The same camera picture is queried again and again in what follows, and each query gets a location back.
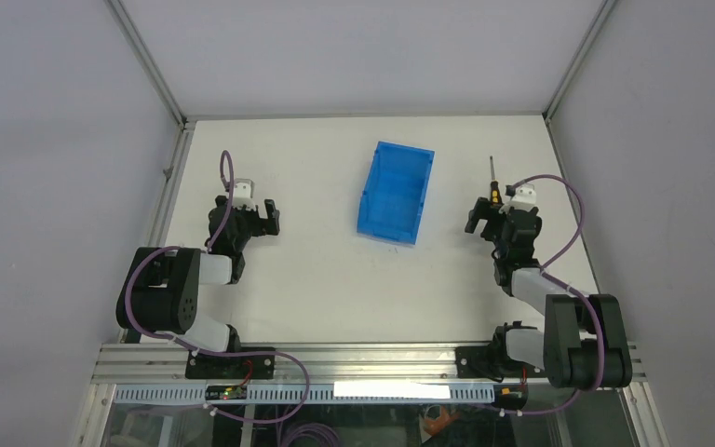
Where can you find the right aluminium frame post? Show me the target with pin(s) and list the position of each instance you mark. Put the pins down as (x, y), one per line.
(574, 117)

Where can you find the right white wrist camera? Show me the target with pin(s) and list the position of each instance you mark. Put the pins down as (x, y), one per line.
(519, 197)

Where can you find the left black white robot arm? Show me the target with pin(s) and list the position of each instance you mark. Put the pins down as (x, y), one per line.
(159, 298)

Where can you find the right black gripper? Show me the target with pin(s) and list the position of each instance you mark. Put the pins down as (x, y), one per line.
(492, 222)

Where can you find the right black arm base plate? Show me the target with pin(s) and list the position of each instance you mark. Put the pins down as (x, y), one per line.
(485, 362)

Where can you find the slotted grey cable duct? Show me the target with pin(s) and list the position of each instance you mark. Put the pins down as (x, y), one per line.
(340, 392)

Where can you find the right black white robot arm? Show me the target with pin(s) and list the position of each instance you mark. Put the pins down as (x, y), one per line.
(583, 344)

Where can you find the left aluminium frame post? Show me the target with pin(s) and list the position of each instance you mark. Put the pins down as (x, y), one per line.
(156, 125)

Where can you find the blue plastic storage bin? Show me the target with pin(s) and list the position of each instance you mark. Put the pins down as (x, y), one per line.
(393, 199)

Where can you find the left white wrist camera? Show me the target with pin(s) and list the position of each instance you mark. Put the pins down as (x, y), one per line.
(242, 197)

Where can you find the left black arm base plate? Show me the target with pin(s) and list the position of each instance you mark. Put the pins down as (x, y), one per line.
(258, 362)

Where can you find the aluminium frame post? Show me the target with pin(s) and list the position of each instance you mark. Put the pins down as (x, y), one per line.
(156, 125)
(574, 117)

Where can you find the orange object under table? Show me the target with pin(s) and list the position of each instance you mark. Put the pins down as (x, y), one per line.
(435, 418)

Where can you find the black yellow handled screwdriver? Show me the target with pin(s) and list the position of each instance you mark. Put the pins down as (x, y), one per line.
(495, 193)

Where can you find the aluminium frame front rail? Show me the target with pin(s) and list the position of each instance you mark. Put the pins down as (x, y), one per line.
(160, 363)

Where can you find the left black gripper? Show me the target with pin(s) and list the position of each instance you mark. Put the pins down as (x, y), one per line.
(256, 221)

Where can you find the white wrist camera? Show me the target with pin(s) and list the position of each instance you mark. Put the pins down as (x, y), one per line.
(242, 197)
(519, 197)

